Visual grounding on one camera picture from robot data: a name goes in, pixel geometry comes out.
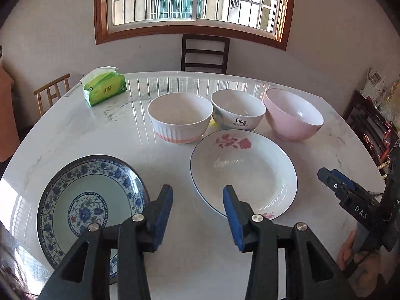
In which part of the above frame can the white plate with rose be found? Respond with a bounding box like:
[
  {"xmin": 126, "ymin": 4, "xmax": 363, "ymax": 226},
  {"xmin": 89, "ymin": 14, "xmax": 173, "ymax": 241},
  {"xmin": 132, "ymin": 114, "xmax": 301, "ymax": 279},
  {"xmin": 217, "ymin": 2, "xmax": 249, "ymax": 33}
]
[{"xmin": 190, "ymin": 129, "xmax": 298, "ymax": 220}]

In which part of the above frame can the blue floral patterned plate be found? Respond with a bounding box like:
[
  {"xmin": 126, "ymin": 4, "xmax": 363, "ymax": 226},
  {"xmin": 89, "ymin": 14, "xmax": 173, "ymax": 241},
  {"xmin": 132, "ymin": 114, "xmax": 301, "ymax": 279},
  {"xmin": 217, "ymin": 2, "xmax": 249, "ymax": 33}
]
[{"xmin": 36, "ymin": 155, "xmax": 150, "ymax": 268}]

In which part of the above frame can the white bowl blue band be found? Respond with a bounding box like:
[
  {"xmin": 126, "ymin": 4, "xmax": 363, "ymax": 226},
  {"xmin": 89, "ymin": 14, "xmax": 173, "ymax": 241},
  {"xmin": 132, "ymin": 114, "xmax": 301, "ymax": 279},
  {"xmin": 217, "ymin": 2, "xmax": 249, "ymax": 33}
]
[{"xmin": 211, "ymin": 89, "xmax": 267, "ymax": 131}]

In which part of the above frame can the white ribbed bowl pink band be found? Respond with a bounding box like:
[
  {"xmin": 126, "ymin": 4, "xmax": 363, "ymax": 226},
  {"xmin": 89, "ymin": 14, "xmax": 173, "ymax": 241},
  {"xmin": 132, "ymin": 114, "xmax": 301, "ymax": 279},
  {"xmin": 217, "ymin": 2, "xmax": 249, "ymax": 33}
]
[{"xmin": 148, "ymin": 93, "xmax": 214, "ymax": 144}]

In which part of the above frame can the person's right hand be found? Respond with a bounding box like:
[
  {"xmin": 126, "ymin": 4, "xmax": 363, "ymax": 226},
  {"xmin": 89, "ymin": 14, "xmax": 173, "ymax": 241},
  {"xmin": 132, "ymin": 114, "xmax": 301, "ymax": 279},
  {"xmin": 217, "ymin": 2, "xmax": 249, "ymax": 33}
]
[{"xmin": 337, "ymin": 229, "xmax": 386, "ymax": 299}]

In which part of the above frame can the dark wooden side cabinet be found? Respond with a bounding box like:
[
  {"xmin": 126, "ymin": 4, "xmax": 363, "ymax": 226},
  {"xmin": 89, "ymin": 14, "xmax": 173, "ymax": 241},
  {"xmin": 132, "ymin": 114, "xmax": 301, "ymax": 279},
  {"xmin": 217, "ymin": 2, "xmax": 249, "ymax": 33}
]
[{"xmin": 343, "ymin": 91, "xmax": 399, "ymax": 179}]

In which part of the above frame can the orange cloth covered object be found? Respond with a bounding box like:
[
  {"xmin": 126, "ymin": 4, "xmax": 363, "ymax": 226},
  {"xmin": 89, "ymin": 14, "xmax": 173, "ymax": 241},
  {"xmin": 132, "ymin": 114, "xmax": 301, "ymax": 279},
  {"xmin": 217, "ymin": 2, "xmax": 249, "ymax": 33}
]
[{"xmin": 0, "ymin": 66, "xmax": 20, "ymax": 163}]

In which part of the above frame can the light wooden chair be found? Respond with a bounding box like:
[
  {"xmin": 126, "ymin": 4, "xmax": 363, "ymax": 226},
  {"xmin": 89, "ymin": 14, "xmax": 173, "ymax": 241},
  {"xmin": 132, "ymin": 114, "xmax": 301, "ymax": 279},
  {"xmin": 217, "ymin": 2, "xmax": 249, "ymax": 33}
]
[{"xmin": 33, "ymin": 73, "xmax": 71, "ymax": 117}]

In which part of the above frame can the green tissue pack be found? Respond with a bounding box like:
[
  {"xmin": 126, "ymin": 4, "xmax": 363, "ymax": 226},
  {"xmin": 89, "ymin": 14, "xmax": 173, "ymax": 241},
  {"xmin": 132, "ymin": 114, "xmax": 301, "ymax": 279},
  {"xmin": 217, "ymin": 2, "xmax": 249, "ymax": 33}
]
[{"xmin": 81, "ymin": 66, "xmax": 127, "ymax": 107}]

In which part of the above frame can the large barred window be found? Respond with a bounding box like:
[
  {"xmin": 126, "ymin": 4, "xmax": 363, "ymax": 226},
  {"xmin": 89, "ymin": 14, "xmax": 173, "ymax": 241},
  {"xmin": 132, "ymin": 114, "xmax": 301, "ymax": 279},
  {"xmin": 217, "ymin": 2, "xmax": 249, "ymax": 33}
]
[{"xmin": 94, "ymin": 0, "xmax": 294, "ymax": 50}]

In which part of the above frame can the dark wooden chair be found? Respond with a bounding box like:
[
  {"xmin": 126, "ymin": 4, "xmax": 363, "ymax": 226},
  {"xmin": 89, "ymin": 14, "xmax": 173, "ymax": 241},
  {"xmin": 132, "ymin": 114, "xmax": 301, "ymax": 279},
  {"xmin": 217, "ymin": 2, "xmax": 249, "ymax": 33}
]
[{"xmin": 180, "ymin": 34, "xmax": 231, "ymax": 75}]

